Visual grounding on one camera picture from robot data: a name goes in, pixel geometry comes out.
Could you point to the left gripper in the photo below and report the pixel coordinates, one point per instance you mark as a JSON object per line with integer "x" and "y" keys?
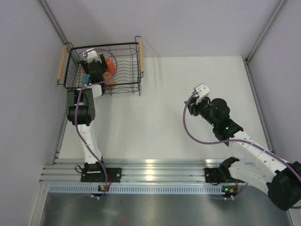
{"x": 103, "y": 66}

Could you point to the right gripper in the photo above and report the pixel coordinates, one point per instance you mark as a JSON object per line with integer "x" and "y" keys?
{"x": 193, "y": 107}

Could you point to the blue mug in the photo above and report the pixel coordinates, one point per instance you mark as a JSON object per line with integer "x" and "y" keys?
{"x": 86, "y": 80}

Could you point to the orange mug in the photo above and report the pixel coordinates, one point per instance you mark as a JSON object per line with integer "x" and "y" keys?
{"x": 111, "y": 65}

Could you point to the pink printed mug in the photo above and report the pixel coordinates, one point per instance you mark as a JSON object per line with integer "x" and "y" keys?
{"x": 109, "y": 80}

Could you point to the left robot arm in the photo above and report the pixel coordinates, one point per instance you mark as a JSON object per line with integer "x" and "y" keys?
{"x": 81, "y": 109}

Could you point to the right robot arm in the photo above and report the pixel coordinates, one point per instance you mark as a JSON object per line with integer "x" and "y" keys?
{"x": 277, "y": 178}

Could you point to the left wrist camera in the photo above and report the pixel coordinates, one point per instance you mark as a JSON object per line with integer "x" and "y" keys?
{"x": 91, "y": 55}

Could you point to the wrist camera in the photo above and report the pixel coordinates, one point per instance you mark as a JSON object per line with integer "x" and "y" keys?
{"x": 91, "y": 55}
{"x": 200, "y": 92}

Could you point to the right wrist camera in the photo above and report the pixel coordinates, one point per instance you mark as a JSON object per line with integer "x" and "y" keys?
{"x": 200, "y": 92}

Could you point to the black wire dish rack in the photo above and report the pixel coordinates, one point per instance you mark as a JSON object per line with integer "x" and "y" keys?
{"x": 126, "y": 57}

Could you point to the left wooden rack handle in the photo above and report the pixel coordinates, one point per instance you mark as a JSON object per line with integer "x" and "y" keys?
{"x": 60, "y": 70}

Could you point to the wooden rack handle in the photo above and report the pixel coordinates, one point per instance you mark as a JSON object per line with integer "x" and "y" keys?
{"x": 141, "y": 52}
{"x": 60, "y": 70}

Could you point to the right wooden rack handle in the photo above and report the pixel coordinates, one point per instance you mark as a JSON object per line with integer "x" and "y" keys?
{"x": 141, "y": 52}

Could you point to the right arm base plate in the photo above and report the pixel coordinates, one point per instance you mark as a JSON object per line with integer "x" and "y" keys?
{"x": 218, "y": 175}

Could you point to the left aluminium frame post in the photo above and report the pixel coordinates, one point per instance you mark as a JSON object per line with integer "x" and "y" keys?
{"x": 53, "y": 20}

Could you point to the aluminium frame post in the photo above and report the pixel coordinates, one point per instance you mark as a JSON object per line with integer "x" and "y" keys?
{"x": 53, "y": 20}
{"x": 265, "y": 30}

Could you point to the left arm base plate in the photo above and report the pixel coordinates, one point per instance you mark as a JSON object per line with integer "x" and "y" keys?
{"x": 113, "y": 175}

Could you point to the aluminium mounting rail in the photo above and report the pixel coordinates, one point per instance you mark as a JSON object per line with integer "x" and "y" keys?
{"x": 135, "y": 171}

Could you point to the perforated cable duct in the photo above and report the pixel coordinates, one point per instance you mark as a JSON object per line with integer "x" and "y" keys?
{"x": 137, "y": 189}

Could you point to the right aluminium frame post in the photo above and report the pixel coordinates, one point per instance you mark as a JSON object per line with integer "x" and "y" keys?
{"x": 265, "y": 30}

